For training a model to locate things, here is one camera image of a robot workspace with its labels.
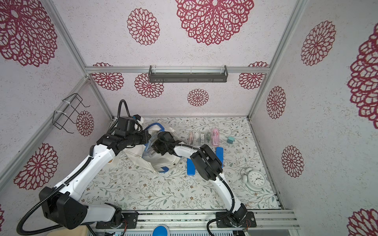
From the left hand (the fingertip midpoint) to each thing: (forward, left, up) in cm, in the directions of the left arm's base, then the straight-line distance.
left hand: (151, 137), depth 79 cm
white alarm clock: (-17, -58, -19) cm, 63 cm away
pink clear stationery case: (+16, -40, -22) cm, 48 cm away
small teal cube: (+14, -50, -23) cm, 57 cm away
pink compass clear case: (+15, -22, -23) cm, 35 cm away
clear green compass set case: (+16, -34, -22) cm, 44 cm away
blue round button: (-41, -6, -21) cm, 46 cm away
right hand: (+6, +6, -16) cm, 18 cm away
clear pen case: (+15, -30, -23) cm, 40 cm away
